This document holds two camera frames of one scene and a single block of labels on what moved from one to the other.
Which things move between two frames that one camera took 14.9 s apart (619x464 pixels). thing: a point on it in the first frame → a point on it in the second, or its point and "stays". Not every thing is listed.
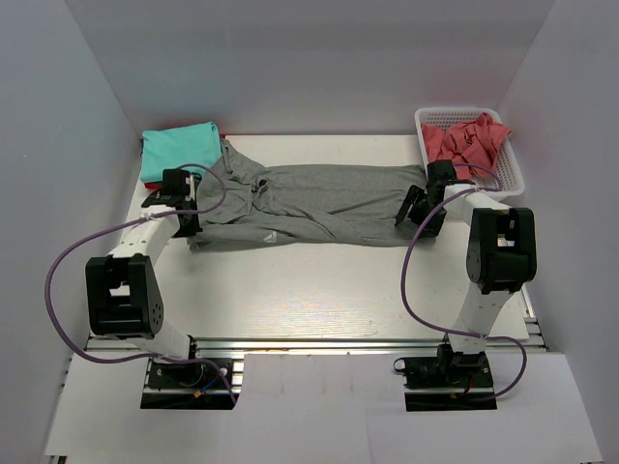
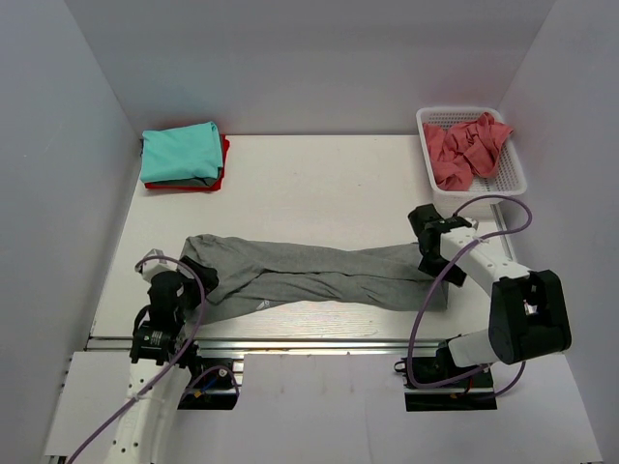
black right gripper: [415, 196] → [456, 275]
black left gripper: [191, 230] → [207, 275]
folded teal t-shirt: [191, 148] stays
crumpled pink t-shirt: [470, 145] stays
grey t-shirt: [248, 206] → [254, 274]
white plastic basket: [442, 117] stays
